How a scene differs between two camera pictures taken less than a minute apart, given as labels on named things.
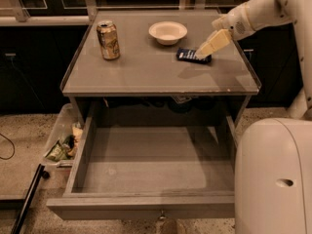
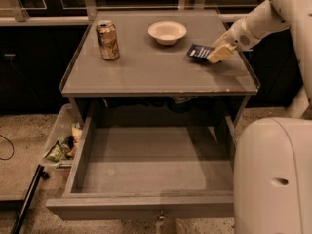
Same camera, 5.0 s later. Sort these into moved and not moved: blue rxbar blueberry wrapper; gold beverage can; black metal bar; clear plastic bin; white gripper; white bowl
Moved: white gripper; blue rxbar blueberry wrapper
Not moved: black metal bar; clear plastic bin; gold beverage can; white bowl
